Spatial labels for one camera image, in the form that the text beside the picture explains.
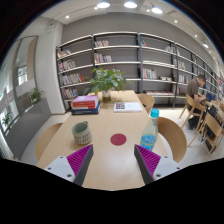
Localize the red book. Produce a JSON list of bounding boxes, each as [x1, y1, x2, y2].
[[70, 100, 100, 110]]

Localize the grey shelf unit with books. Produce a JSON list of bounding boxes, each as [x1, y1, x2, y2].
[[55, 31, 224, 111]]

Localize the wooden chair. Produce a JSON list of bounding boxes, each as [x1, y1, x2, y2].
[[137, 93, 156, 116], [35, 122, 64, 161], [157, 116, 188, 164]]

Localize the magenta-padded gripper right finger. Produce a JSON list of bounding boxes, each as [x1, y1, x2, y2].
[[134, 144, 181, 185]]

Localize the green potted plant in vase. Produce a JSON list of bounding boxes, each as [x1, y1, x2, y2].
[[83, 67, 128, 103]]

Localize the person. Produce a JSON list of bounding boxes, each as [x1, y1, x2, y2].
[[185, 73, 208, 131]]

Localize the small potted plant by window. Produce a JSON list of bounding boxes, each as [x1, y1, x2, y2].
[[29, 88, 46, 104]]

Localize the white magazine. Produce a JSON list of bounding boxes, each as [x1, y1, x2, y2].
[[113, 101, 143, 113]]

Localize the clear bottle with blue cap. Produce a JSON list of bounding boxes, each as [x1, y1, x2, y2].
[[139, 108, 160, 152]]

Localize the pink book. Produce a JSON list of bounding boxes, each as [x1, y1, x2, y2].
[[71, 94, 99, 105]]

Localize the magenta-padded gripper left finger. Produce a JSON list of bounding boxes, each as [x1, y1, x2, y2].
[[43, 144, 94, 187]]

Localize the flat round red coaster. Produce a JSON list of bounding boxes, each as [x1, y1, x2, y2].
[[110, 133, 128, 147]]

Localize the patterned ceramic mug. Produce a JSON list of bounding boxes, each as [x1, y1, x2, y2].
[[71, 120, 93, 146]]

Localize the dark blue book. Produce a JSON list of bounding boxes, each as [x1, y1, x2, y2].
[[71, 103, 102, 116]]

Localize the ceiling lights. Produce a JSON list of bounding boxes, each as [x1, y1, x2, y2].
[[64, 0, 211, 49]]

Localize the group of wooden chairs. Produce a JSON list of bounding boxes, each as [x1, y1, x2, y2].
[[178, 93, 224, 156]]

